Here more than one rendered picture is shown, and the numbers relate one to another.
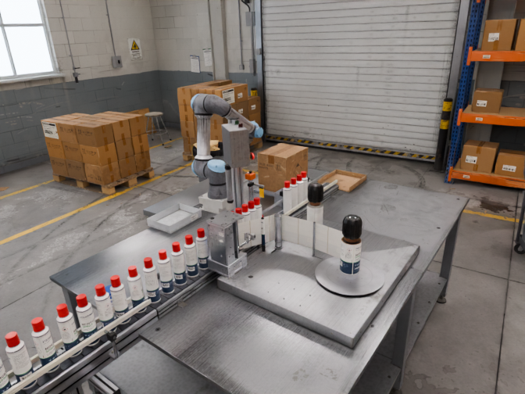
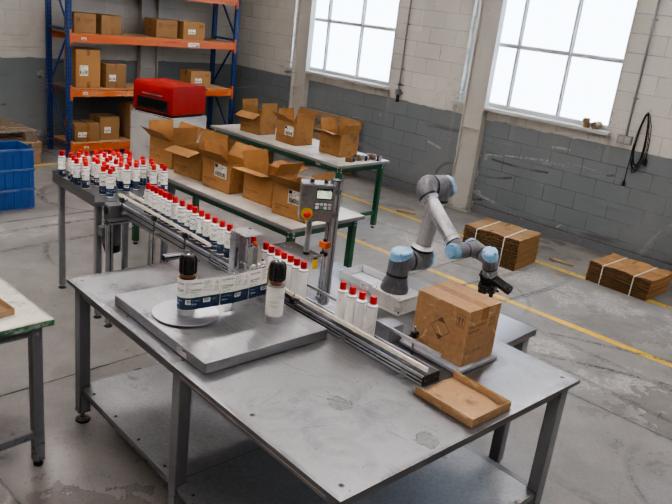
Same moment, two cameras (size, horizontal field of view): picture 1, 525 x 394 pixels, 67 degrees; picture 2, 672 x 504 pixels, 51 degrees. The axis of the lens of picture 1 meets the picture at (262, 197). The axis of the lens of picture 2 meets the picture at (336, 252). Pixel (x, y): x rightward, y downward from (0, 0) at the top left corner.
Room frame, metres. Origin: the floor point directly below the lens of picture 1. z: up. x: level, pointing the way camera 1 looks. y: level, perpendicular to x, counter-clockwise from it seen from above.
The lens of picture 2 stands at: (2.58, -3.27, 2.30)
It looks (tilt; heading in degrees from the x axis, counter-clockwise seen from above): 19 degrees down; 98
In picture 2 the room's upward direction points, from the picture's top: 7 degrees clockwise
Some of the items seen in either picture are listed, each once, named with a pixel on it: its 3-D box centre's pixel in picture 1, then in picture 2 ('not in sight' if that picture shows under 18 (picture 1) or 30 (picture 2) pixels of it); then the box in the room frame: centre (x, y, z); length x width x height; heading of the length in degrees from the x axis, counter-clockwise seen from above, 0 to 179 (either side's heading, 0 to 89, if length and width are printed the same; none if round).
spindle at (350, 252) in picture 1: (351, 245); (187, 283); (1.50, -0.38, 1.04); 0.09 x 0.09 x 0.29
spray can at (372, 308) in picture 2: (303, 187); (371, 316); (2.35, -0.27, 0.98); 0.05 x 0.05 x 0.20
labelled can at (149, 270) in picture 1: (151, 280); (221, 237); (1.37, 0.47, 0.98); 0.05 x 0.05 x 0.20
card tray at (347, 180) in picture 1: (342, 180); (462, 397); (2.79, -0.61, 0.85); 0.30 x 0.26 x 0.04; 143
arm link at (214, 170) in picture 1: (216, 171); (400, 260); (2.42, 0.29, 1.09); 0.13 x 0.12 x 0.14; 47
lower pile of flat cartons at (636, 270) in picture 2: not in sight; (628, 275); (4.51, 3.86, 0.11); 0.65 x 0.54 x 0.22; 144
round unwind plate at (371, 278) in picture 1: (348, 274); (185, 312); (1.50, -0.38, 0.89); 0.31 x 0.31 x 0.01
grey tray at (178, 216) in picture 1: (175, 217); (367, 278); (2.23, 0.55, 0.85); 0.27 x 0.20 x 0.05; 145
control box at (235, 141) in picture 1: (236, 145); (316, 200); (1.96, 0.13, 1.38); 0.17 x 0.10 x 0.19; 18
